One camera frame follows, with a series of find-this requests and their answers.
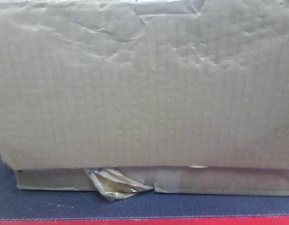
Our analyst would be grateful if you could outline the dark blue fabric mat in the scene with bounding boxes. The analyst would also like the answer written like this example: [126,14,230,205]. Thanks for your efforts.
[0,157,289,221]

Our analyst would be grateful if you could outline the brown cardboard box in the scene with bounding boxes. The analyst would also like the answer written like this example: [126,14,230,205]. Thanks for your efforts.
[0,0,289,196]

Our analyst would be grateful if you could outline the crumpled yellowish packing tape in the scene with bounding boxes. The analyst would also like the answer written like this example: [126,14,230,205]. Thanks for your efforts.
[84,168,154,202]

